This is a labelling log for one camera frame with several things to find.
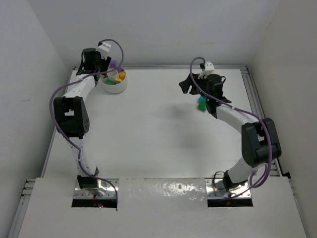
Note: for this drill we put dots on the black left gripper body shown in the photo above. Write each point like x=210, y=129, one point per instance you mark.
x=104, y=62

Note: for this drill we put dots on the cyan lego brick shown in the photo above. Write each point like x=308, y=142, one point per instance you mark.
x=201, y=100

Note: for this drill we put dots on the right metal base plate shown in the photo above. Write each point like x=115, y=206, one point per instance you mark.
x=215, y=190

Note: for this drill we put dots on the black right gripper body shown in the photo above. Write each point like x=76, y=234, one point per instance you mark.
x=194, y=83

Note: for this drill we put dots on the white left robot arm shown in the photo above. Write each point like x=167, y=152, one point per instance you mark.
x=71, y=116

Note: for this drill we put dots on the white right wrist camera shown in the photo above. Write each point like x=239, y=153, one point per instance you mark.
x=207, y=69

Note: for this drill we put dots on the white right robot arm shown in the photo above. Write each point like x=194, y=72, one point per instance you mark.
x=259, y=140

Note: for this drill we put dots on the lavender curved lego piece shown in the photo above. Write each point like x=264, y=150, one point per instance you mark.
x=113, y=64

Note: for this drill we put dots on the aluminium frame rail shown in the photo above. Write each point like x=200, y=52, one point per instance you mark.
x=256, y=107
x=239, y=67

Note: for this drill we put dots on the metal base plate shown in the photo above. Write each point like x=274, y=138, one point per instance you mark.
x=103, y=191
x=215, y=190

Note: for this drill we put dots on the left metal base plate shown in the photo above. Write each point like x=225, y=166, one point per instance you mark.
x=103, y=191

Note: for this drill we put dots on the white round divided container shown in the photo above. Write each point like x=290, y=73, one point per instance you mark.
x=113, y=89

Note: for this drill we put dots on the yellow lego in container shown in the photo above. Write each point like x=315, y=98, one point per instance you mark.
x=120, y=77

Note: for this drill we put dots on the green lego in container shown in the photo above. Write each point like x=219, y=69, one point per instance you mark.
x=109, y=82

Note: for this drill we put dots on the green lego brick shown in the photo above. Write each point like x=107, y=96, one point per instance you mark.
x=202, y=106

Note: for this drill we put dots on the aluminium frame rail back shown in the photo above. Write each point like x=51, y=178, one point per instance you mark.
x=239, y=67

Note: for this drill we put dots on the aluminium frame rail right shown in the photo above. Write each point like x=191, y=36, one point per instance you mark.
x=256, y=107

